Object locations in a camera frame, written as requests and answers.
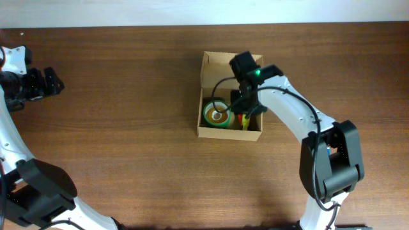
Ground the yellow highlighter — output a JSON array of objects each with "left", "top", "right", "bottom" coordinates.
[{"left": 242, "top": 114, "right": 251, "bottom": 131}]

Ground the brown cardboard box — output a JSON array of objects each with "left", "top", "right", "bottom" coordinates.
[{"left": 197, "top": 51, "right": 263, "bottom": 141}]

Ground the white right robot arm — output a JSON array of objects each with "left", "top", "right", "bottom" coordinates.
[{"left": 229, "top": 52, "right": 365, "bottom": 229}]

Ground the small yellow tape roll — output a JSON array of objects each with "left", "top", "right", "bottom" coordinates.
[{"left": 204, "top": 107, "right": 229, "bottom": 125}]

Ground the red stapler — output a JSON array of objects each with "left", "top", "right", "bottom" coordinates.
[{"left": 236, "top": 114, "right": 243, "bottom": 129}]

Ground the green tape roll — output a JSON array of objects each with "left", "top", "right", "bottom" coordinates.
[{"left": 203, "top": 100, "right": 233, "bottom": 128}]

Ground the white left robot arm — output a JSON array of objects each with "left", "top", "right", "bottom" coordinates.
[{"left": 1, "top": 67, "right": 125, "bottom": 230}]

